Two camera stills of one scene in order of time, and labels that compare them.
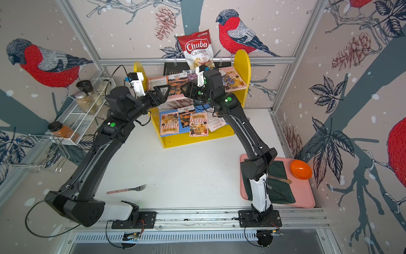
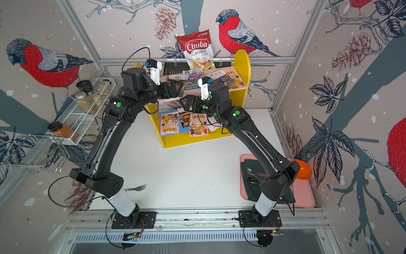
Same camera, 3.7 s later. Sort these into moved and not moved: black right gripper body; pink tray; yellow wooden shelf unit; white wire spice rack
Moved: black right gripper body
Not moved: yellow wooden shelf unit; white wire spice rack; pink tray
